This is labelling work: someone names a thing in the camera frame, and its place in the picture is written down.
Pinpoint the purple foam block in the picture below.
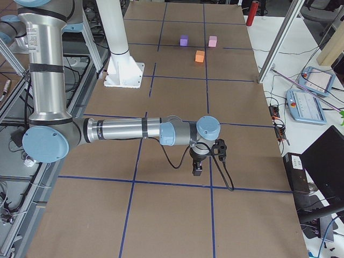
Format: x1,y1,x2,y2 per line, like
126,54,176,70
180,35,189,46

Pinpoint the black laptop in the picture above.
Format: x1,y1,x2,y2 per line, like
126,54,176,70
301,125,343,203

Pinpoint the orange foam block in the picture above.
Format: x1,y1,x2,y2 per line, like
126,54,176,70
195,50,205,63

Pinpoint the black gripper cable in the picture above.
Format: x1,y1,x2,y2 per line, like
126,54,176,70
146,137,235,192

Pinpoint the red cylinder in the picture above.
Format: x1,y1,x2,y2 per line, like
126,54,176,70
246,1,260,26

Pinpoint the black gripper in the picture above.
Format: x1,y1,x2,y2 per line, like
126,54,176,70
189,142,214,176

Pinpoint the pink foam block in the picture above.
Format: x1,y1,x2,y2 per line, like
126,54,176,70
208,35,217,47

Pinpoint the black box device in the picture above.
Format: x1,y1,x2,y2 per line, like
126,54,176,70
283,153,310,195

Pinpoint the near blue teach pendant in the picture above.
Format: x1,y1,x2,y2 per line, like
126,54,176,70
286,89,327,125

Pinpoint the reacher grabber stick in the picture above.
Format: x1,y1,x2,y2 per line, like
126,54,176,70
270,68,343,118

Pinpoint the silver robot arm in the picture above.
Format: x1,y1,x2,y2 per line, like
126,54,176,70
17,1,226,176
1,15,28,54

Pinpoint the far blue teach pendant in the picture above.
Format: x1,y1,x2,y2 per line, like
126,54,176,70
298,66,335,97

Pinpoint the blue teach pendant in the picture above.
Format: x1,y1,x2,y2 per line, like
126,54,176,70
286,89,327,125
298,66,335,97

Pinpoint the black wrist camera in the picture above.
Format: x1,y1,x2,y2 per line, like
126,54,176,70
212,139,227,162

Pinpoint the aluminium frame post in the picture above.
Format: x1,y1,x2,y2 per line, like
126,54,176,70
257,0,304,83

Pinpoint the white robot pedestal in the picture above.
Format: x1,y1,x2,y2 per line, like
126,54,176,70
96,0,145,88

